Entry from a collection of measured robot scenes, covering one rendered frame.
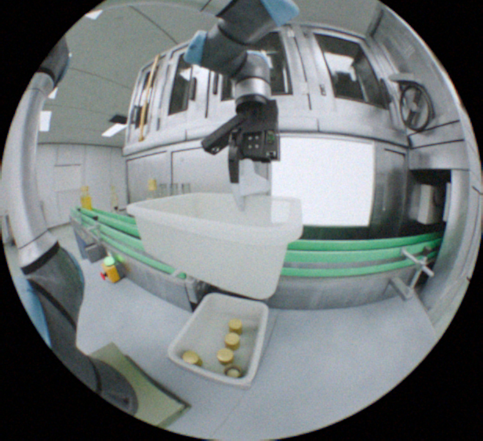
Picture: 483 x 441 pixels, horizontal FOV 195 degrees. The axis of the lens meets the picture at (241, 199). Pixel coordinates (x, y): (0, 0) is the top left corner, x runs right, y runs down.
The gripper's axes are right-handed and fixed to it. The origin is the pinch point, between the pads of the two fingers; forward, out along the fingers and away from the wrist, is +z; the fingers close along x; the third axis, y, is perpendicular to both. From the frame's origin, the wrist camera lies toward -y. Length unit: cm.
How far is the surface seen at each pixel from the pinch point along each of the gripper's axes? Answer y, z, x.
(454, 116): 72, -31, -1
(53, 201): -606, 34, -74
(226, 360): 2.8, 30.7, -11.1
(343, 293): 29.0, 26.4, 13.9
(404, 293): 49, 24, 7
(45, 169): -602, -66, -117
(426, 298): 71, 32, 9
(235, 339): 2.3, 30.0, -5.3
